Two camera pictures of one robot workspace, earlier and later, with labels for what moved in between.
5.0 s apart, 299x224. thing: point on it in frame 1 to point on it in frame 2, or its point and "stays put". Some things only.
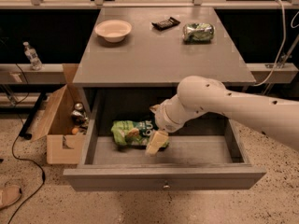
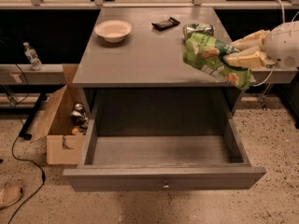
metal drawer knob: x=166 y=186 stays put
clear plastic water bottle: x=35 y=63 stays put
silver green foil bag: x=197 y=33 stays put
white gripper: x=163 y=116 to x=282 y=45
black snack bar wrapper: x=165 y=23 stays put
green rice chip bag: x=135 y=133 to x=208 y=54
